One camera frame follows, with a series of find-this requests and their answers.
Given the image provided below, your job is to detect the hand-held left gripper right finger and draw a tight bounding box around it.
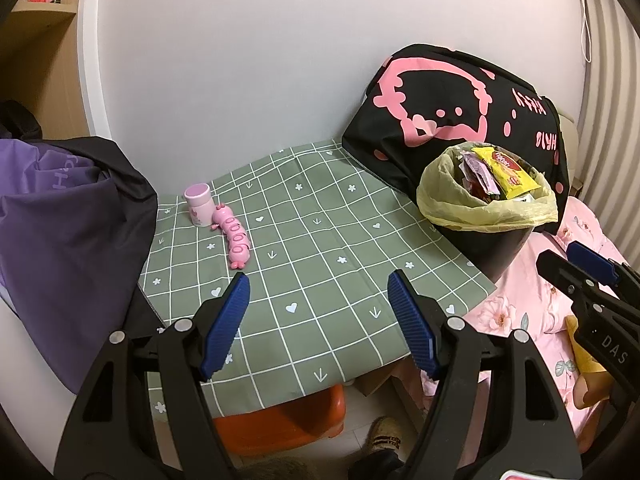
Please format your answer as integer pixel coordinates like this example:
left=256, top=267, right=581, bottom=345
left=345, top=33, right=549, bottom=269
left=387, top=268, right=584, bottom=480

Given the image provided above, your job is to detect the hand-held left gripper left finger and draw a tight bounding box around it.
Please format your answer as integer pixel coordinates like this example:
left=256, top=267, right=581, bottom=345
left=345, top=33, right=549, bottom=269
left=52, top=272, right=251, bottom=480

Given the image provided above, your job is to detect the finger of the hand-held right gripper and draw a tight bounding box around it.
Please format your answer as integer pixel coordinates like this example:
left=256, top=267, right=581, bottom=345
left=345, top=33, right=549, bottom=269
left=536, top=249, right=619, bottom=313
left=566, top=241, right=640, bottom=306

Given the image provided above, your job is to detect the black trash bin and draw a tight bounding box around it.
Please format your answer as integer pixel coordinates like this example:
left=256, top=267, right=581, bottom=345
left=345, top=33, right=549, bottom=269
left=434, top=219, right=534, bottom=284

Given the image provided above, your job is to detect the yellow wafer packet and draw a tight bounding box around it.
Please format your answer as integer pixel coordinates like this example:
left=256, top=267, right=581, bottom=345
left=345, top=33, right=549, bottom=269
left=472, top=145, right=544, bottom=201

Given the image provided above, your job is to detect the person's right hand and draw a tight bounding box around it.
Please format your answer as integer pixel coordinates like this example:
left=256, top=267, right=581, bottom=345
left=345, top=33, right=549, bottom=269
left=574, top=372, right=615, bottom=409

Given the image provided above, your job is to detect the yellow cloth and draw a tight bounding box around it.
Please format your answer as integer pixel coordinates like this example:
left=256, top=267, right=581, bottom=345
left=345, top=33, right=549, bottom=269
left=564, top=314, right=609, bottom=377

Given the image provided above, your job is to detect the cardboard box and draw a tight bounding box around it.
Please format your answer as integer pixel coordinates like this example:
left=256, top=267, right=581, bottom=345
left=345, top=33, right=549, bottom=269
left=351, top=366, right=402, bottom=397

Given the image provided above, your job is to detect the pink floral bed sheet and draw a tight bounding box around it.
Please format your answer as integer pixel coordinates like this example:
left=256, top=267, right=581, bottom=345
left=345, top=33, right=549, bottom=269
left=400, top=195, right=640, bottom=472

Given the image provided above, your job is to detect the pink caterpillar toy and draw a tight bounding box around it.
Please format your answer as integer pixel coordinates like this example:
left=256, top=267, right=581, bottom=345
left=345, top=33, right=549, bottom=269
left=211, top=202, right=250, bottom=272

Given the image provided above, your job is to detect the green checked tablecloth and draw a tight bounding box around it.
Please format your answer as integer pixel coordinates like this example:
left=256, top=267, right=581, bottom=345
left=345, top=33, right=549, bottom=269
left=137, top=137, right=497, bottom=418

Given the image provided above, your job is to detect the brown fuzzy slipper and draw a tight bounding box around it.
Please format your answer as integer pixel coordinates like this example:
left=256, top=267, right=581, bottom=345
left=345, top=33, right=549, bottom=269
left=366, top=414, right=404, bottom=457

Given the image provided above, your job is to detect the orange plastic stool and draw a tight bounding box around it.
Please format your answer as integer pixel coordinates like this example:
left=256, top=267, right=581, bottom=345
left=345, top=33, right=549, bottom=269
left=212, top=381, right=347, bottom=457

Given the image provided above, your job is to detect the pink bottle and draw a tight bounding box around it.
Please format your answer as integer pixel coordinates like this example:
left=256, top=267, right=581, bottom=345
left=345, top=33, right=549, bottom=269
left=183, top=182, right=213, bottom=227

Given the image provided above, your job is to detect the white pleated curtain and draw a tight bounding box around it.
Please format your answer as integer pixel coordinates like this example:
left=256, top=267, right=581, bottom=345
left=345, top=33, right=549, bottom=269
left=575, top=0, right=640, bottom=267

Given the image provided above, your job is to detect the black cushion pink print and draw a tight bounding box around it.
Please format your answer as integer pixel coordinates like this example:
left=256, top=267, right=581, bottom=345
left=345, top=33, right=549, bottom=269
left=341, top=43, right=571, bottom=235

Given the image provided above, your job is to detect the purple and black jacket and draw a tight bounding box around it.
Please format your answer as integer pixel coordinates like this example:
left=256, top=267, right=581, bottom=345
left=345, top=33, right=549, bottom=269
left=0, top=136, right=159, bottom=395

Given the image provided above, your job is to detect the wooden shelf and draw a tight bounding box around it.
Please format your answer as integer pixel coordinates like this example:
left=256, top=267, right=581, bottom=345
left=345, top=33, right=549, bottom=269
left=0, top=0, right=94, bottom=139

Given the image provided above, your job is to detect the white cable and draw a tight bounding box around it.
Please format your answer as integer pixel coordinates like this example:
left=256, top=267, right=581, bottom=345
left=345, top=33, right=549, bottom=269
left=576, top=0, right=595, bottom=67

